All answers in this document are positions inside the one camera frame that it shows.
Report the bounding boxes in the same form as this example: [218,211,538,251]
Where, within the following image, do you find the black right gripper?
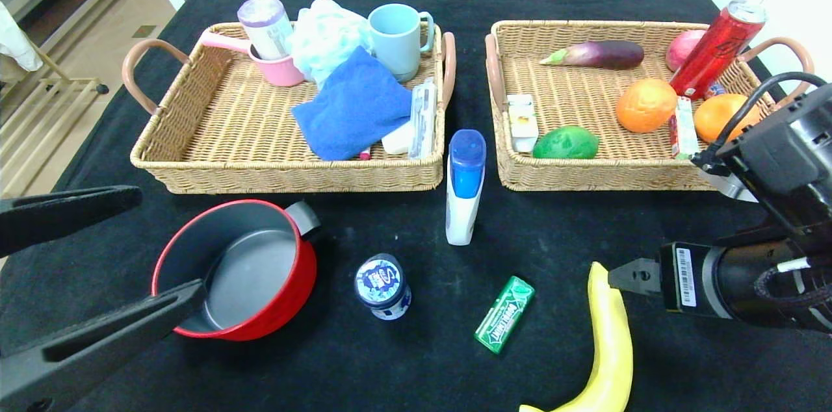
[607,238,788,329]

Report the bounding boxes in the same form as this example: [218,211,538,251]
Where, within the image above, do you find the yellow banana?
[518,261,634,412]

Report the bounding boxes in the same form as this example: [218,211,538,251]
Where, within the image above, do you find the green gum box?
[474,276,536,355]

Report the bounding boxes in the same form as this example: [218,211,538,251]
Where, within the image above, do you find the textured orange fruit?
[616,78,679,134]

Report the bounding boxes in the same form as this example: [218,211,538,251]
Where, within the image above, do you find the red pot black handles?
[151,200,322,342]

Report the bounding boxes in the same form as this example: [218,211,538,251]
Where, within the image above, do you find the green red candy box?
[668,96,701,161]

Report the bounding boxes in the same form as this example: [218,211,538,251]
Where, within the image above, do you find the green avocado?
[532,126,599,160]

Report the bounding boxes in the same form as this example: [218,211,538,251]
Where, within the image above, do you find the smooth orange fruit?
[694,94,759,145]

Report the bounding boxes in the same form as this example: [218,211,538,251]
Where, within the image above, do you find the white bottle blue cap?
[445,129,487,247]

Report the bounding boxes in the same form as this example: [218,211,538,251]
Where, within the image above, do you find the white yellow snack box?
[506,94,540,154]

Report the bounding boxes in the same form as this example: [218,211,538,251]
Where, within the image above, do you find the purple eggplant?
[539,40,645,70]

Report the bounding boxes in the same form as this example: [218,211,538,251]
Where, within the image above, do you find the pink red apple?
[664,30,708,73]

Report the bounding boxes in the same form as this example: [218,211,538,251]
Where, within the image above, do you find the red soda can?
[666,1,768,101]

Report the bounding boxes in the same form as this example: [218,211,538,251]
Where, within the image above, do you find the black tablecloth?
[0,0,832,412]

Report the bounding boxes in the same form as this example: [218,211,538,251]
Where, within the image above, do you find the small jar blue lid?
[354,253,412,322]

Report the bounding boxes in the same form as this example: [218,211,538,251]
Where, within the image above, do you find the clear plastic toothbrush pack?
[408,78,437,160]

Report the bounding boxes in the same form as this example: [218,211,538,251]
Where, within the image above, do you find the white soap bar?
[381,120,415,156]

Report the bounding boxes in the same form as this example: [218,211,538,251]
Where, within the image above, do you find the blue towel cloth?
[292,46,414,162]

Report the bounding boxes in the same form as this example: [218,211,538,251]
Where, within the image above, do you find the teal ceramic mug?
[368,4,435,83]

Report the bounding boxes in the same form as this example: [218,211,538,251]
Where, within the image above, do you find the light blue bath pouf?
[286,0,372,88]

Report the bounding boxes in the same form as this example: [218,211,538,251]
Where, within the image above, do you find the wooden rolling rack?
[0,42,111,212]

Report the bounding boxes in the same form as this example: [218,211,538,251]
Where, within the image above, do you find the white hanging cloth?
[0,0,45,73]

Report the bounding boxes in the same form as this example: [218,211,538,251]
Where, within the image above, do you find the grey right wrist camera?
[705,165,758,203]

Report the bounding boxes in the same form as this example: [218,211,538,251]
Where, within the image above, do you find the wicker basket brown handles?
[122,21,457,196]
[484,20,814,193]

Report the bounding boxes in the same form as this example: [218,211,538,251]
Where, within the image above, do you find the pink cup with handle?
[200,31,306,88]

